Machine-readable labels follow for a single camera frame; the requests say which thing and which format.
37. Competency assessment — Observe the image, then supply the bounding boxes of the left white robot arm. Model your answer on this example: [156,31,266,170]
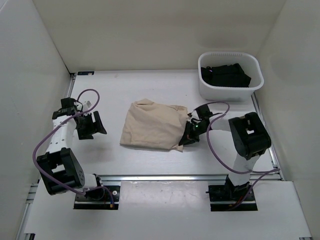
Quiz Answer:
[36,111,107,200]

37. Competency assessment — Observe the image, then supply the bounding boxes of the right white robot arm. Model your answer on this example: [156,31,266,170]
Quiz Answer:
[178,111,272,200]

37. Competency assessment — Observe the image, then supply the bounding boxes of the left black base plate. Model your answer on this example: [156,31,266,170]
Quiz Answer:
[73,185,121,211]

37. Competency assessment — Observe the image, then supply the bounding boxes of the white plastic basket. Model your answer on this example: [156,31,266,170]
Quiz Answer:
[197,51,265,102]

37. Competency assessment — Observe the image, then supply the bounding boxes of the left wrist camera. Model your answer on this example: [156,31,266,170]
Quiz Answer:
[60,97,91,112]

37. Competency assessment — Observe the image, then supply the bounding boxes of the small blue label sticker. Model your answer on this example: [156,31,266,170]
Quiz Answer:
[77,71,95,76]

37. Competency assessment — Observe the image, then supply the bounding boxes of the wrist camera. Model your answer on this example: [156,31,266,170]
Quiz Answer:
[60,97,91,112]
[195,104,213,121]

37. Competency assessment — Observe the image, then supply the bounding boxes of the black folded trousers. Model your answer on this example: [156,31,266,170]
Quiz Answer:
[200,63,252,88]

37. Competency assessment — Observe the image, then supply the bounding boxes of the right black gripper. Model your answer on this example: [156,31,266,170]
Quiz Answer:
[179,120,209,146]

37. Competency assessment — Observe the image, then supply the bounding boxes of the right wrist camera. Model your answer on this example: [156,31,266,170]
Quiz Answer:
[195,104,213,121]

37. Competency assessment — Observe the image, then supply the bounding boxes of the beige trousers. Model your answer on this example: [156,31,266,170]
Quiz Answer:
[119,98,190,152]

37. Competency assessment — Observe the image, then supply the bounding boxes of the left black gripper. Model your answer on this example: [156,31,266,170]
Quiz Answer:
[75,110,107,140]

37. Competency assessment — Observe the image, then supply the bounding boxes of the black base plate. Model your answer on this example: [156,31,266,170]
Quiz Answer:
[206,184,258,212]
[73,185,121,211]

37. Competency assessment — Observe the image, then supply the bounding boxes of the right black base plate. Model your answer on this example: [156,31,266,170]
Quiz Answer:
[206,184,258,212]

